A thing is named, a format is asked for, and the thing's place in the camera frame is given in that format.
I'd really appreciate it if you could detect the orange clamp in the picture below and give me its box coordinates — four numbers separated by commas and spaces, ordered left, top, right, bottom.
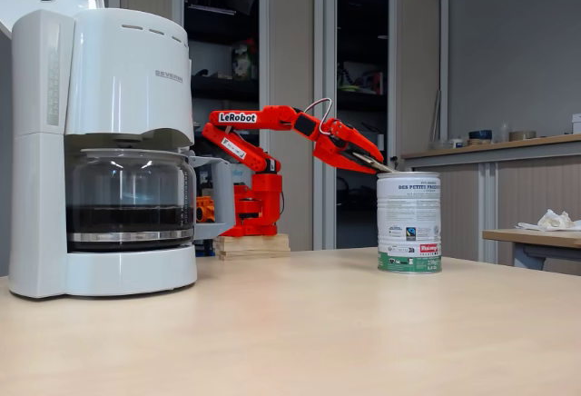
195, 195, 217, 223

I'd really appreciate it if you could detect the white and green tin can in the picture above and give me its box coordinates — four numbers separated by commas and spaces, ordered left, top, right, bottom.
376, 171, 443, 275

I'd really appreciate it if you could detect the crumpled white cloth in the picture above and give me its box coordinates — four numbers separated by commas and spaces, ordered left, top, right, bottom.
516, 208, 581, 233

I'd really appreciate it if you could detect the wooden base block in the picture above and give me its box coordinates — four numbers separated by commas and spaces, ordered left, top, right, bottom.
212, 232, 291, 261

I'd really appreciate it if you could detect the white tambour door cabinet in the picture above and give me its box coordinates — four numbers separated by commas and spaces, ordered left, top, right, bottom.
324, 0, 449, 252
108, 0, 326, 252

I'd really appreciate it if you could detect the blue spoon cardboard handle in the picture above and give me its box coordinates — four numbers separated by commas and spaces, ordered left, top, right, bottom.
352, 151, 396, 174

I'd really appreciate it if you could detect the white drip coffee maker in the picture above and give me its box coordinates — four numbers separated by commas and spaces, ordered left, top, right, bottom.
0, 0, 199, 300

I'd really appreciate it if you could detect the green white package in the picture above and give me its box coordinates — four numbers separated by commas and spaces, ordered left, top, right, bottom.
231, 41, 255, 80

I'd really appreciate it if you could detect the glass carafe grey handle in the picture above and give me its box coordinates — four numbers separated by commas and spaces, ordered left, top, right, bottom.
65, 148, 237, 252

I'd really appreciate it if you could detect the low cabinet wooden top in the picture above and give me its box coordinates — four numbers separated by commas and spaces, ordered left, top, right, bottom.
401, 134, 581, 274

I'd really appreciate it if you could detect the wooden side table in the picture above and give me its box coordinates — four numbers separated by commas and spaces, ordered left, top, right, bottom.
481, 227, 581, 270

